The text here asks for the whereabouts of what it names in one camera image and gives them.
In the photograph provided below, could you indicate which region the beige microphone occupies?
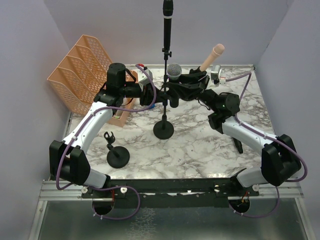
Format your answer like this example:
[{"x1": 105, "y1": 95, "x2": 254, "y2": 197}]
[{"x1": 199, "y1": 43, "x2": 225, "y2": 72}]

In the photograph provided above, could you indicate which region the black tripod mic stand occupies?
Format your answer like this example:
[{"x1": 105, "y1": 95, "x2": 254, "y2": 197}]
[{"x1": 162, "y1": 43, "x2": 172, "y2": 94}]

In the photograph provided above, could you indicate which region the round-base mic stand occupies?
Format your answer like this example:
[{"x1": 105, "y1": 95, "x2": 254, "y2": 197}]
[
  {"x1": 103, "y1": 131, "x2": 130, "y2": 169},
  {"x1": 153, "y1": 92, "x2": 174, "y2": 140}
]

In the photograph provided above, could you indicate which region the black microphone white ring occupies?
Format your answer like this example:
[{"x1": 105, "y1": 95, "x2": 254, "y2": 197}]
[{"x1": 162, "y1": 0, "x2": 175, "y2": 50}]

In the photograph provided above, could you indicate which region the silver-head black microphone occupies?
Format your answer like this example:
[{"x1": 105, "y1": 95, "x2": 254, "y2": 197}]
[{"x1": 166, "y1": 63, "x2": 182, "y2": 108}]

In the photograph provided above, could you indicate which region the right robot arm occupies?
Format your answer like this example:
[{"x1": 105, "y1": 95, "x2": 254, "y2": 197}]
[{"x1": 166, "y1": 69, "x2": 306, "y2": 188}]

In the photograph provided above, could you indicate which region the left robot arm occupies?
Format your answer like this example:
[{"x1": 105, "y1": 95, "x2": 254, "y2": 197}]
[{"x1": 49, "y1": 63, "x2": 157, "y2": 190}]

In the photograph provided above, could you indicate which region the orange plastic file organizer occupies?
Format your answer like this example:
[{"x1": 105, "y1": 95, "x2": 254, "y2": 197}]
[{"x1": 46, "y1": 34, "x2": 138, "y2": 128}]

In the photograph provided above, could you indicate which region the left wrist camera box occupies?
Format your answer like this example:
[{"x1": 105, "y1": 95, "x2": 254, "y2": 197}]
[{"x1": 138, "y1": 67, "x2": 153, "y2": 89}]

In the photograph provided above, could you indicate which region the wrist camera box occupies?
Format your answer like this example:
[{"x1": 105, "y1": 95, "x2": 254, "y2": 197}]
[
  {"x1": 138, "y1": 67, "x2": 153, "y2": 89},
  {"x1": 210, "y1": 64, "x2": 226, "y2": 87}
]

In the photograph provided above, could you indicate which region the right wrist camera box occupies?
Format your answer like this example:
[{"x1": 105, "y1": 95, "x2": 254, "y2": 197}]
[{"x1": 210, "y1": 64, "x2": 226, "y2": 87}]

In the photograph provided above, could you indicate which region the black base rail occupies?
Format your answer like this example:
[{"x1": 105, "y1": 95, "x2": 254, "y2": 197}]
[{"x1": 82, "y1": 176, "x2": 259, "y2": 209}]

